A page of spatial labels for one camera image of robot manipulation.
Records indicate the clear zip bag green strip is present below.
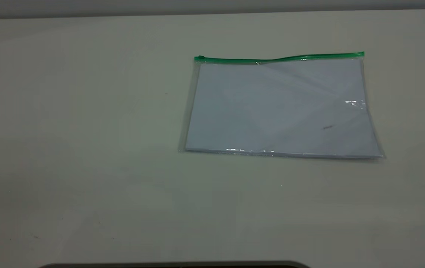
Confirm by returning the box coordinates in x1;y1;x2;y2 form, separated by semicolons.
178;51;385;160

